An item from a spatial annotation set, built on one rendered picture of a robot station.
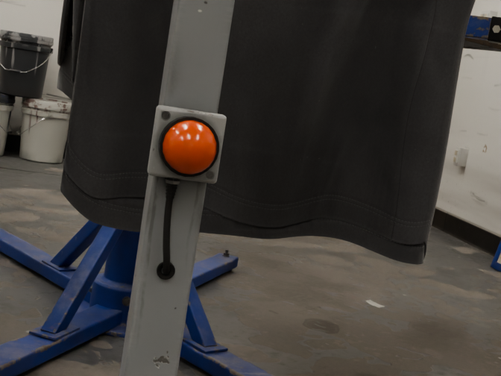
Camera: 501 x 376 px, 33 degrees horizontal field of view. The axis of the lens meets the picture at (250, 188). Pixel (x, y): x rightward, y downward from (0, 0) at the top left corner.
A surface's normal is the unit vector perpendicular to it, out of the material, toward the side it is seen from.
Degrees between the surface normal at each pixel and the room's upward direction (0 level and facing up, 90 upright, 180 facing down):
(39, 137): 94
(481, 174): 90
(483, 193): 90
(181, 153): 100
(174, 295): 90
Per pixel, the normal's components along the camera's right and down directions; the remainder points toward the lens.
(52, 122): 0.48, 0.25
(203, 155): 0.61, 0.36
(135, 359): 0.20, 0.16
